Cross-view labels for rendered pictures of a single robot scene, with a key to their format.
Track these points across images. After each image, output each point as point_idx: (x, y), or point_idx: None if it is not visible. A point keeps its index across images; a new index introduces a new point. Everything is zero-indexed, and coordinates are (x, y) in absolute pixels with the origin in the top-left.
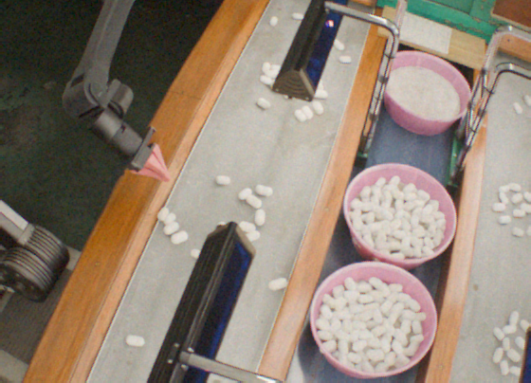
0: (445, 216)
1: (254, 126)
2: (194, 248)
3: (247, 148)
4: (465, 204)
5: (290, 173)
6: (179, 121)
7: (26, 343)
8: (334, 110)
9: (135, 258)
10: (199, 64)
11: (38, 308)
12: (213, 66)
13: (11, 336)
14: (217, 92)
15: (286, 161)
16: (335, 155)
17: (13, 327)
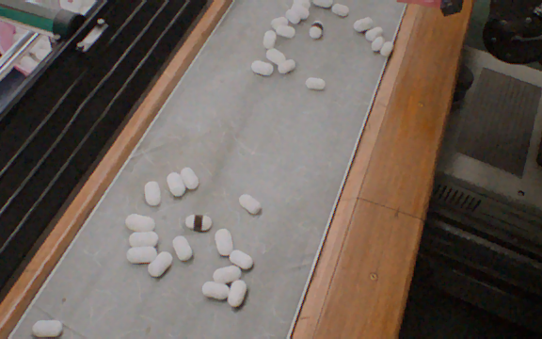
0: (11, 35)
1: (267, 168)
2: (343, 21)
3: (280, 133)
4: None
5: (221, 95)
6: (390, 156)
7: (496, 86)
8: (121, 199)
9: (409, 9)
10: (375, 283)
11: (495, 117)
12: (346, 278)
13: (515, 91)
14: (331, 232)
15: (224, 112)
16: (152, 96)
17: (516, 99)
